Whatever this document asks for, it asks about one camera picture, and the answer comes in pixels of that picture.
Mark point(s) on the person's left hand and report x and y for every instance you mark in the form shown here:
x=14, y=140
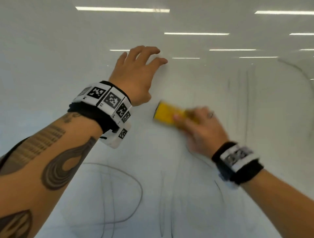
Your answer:
x=132, y=78

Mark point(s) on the person's right hand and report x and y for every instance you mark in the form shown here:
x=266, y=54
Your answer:
x=206, y=134

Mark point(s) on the person's right fingers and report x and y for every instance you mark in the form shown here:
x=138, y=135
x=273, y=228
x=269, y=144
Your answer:
x=193, y=117

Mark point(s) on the person's left middle finger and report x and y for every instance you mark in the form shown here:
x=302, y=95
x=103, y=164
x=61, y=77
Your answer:
x=148, y=52

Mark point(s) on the person's left thumb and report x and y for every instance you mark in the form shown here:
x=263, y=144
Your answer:
x=145, y=95

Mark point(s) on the person's left little finger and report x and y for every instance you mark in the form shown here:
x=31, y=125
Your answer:
x=122, y=58

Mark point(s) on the yellow whiteboard eraser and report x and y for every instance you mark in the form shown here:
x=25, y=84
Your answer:
x=166, y=112

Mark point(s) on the person's right forearm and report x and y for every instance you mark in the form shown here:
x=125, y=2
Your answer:
x=282, y=203

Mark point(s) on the person's left forearm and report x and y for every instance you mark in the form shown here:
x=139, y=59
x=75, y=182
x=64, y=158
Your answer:
x=36, y=176

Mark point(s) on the black wristband with marker tiles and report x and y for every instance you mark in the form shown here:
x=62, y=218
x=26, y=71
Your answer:
x=236, y=160
x=108, y=103

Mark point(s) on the white whiteboard with pen marks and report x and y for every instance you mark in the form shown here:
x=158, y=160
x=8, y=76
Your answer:
x=73, y=49

